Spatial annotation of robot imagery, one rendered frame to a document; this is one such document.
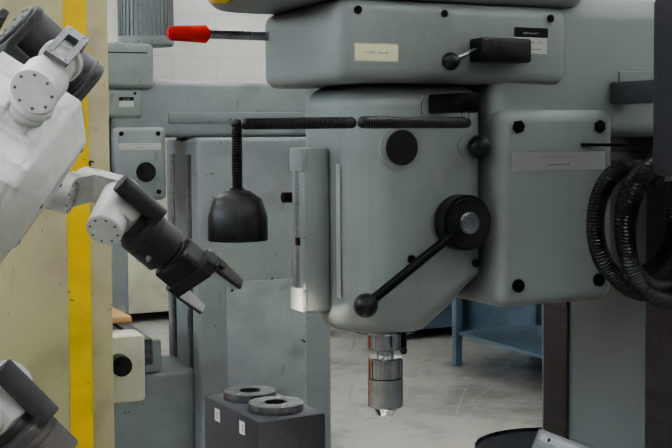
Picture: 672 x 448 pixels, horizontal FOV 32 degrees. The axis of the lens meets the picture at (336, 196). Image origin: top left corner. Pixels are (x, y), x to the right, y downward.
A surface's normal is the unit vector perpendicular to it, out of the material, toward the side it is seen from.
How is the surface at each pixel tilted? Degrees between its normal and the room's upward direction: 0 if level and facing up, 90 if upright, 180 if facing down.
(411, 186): 90
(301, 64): 90
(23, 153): 46
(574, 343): 90
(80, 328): 90
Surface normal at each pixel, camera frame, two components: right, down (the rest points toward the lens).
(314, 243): 0.44, 0.04
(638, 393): -0.90, 0.03
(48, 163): 0.96, -0.10
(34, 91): -0.16, 0.51
